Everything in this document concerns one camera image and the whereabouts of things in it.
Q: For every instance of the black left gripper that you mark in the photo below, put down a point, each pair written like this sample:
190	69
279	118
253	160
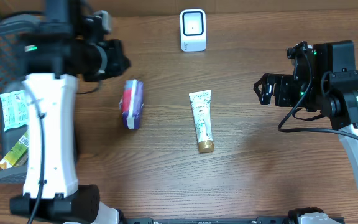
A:
122	63

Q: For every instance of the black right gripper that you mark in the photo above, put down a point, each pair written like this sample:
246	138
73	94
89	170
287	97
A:
283	83

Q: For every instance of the purple red tissue pack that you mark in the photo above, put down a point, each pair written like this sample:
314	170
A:
132	103

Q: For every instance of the white floral cream tube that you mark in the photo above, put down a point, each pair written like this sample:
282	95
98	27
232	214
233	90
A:
201	109

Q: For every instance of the light green wipes pack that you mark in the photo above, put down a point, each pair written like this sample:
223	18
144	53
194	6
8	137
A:
14	109

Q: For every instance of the green yellow juice carton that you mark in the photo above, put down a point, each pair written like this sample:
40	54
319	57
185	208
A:
18	155

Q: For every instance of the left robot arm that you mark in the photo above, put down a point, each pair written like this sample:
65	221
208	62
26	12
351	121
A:
66	46

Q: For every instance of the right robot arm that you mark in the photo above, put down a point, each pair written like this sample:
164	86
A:
324	81

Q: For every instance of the white barcode scanner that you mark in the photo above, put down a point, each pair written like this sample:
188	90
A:
193	33

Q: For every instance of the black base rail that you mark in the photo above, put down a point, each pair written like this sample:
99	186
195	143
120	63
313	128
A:
258	220

